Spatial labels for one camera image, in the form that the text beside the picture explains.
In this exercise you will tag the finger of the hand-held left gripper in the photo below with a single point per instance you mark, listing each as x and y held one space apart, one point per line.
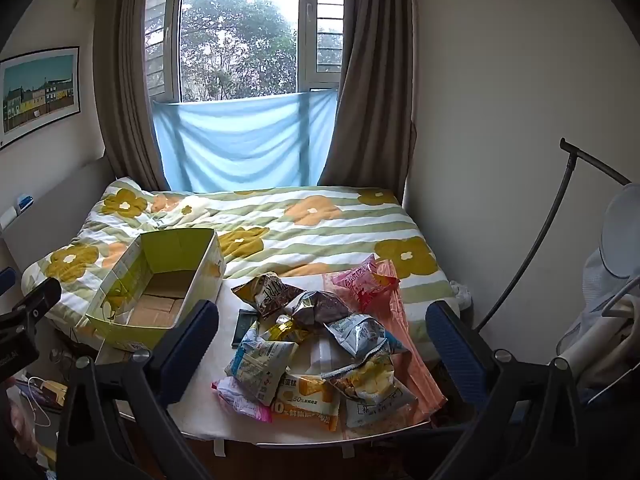
35 296
5 279

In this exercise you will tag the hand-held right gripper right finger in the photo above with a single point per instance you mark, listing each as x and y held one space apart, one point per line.
455 345

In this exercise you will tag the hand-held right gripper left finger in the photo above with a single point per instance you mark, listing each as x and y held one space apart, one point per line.
195 340

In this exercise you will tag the brown yellow striped snack packet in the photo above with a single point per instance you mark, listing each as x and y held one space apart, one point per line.
267 295

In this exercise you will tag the yellow green cardboard box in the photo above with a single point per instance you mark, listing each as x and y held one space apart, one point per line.
175 255

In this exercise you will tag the gold yellow snack packet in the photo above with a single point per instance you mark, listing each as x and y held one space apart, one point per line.
287 332

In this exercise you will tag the silver purple snack packet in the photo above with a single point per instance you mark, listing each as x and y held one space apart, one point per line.
320 310

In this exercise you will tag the dark green flat packet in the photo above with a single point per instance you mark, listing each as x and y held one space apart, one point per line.
243 327

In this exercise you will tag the pink plastic bag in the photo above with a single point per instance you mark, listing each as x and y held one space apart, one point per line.
405 355

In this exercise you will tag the crumpled white paper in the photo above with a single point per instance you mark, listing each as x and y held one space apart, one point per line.
462 294

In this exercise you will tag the pale blue snack packet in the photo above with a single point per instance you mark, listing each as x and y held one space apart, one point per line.
260 360

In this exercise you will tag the small pink white packet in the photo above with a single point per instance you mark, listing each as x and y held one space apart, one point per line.
240 395

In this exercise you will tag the blue white small item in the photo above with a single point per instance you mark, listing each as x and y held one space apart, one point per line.
22 203

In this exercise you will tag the white yellow chip packet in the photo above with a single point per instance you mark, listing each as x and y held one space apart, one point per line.
372 395

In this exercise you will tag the white headboard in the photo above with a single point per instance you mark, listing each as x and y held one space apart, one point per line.
55 195

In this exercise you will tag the pink snack packet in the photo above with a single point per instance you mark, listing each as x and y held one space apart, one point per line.
362 282

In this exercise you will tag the orange snack packet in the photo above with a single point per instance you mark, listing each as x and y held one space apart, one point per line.
305 402

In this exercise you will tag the floral striped blanket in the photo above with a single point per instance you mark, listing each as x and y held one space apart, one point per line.
325 240

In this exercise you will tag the framed house picture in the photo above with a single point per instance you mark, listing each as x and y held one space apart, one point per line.
40 90

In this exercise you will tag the white round disc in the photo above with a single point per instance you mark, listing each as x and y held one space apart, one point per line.
620 230

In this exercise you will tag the light blue cloth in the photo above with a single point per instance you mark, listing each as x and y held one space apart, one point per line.
240 140

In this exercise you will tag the brown curtain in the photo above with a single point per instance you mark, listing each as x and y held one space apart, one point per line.
370 110
125 85

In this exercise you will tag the black curved pole stand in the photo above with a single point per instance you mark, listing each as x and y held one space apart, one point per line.
567 146

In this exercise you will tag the window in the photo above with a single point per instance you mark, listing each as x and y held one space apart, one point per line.
235 35

